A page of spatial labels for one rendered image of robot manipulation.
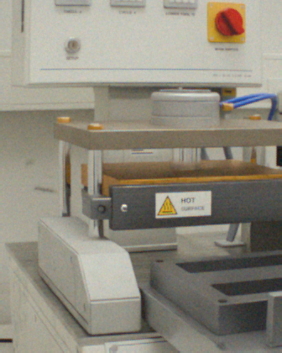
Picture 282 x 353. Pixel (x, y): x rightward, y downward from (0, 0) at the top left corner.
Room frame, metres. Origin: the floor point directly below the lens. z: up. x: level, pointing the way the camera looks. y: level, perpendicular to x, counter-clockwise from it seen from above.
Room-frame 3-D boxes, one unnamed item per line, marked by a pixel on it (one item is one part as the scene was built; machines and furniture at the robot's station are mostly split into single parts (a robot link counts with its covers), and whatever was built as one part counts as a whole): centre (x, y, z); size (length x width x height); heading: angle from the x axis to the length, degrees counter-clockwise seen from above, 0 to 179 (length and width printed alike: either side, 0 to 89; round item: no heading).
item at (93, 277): (0.85, 0.06, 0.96); 0.25 x 0.05 x 0.07; 18
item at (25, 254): (0.99, -0.04, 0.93); 0.46 x 0.35 x 0.01; 18
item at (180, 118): (0.99, -0.06, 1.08); 0.31 x 0.24 x 0.13; 108
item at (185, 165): (0.95, -0.06, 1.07); 0.22 x 0.17 x 0.10; 108
